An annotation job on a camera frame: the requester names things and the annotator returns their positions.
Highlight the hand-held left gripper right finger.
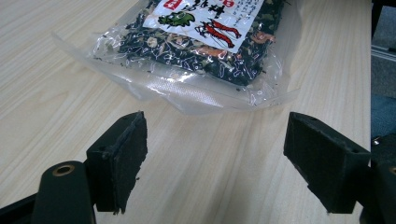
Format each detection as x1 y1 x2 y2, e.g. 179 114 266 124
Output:
283 111 372 215

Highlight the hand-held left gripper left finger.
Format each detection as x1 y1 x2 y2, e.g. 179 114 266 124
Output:
85 110 149 216

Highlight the clear bag of dried seaweed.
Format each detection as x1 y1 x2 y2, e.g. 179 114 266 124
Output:
51 0 303 116

